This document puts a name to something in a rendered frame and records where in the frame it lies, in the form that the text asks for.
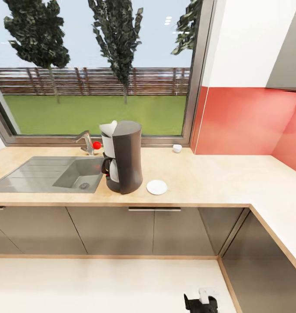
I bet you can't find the paper coffee filter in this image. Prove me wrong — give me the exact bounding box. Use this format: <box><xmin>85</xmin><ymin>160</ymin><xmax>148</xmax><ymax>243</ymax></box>
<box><xmin>99</xmin><ymin>120</ymin><xmax>118</xmax><ymax>138</ymax></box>

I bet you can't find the bottle of coffee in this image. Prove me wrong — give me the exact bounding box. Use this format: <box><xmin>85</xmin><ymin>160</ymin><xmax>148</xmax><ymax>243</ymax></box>
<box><xmin>103</xmin><ymin>152</ymin><xmax>110</xmax><ymax>171</ymax></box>

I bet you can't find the saucer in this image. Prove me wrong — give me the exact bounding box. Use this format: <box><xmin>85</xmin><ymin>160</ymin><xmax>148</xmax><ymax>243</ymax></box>
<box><xmin>147</xmin><ymin>180</ymin><xmax>167</xmax><ymax>194</ymax></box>

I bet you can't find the coffee cup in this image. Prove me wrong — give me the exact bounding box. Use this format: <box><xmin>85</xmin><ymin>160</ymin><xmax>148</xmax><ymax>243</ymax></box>
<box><xmin>173</xmin><ymin>145</ymin><xmax>182</xmax><ymax>153</ymax></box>

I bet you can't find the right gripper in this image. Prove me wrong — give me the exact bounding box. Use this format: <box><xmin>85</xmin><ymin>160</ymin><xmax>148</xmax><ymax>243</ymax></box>
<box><xmin>184</xmin><ymin>293</ymin><xmax>218</xmax><ymax>313</ymax></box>

